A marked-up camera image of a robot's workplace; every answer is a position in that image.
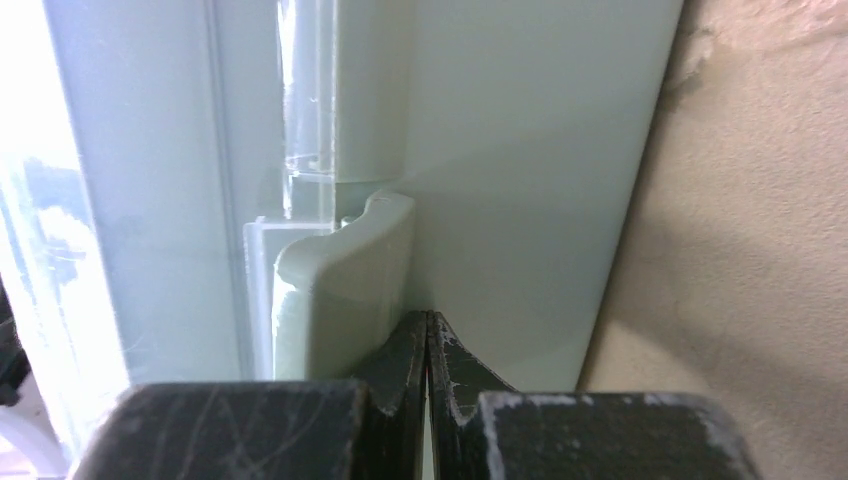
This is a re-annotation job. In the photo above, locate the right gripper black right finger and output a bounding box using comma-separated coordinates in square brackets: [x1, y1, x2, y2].
[427, 311, 761, 479]

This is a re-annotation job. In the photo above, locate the translucent green tool box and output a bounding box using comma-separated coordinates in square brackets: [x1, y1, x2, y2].
[1, 1, 683, 479]

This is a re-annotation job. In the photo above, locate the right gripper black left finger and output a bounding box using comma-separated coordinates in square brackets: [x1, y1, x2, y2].
[72, 312, 427, 479]

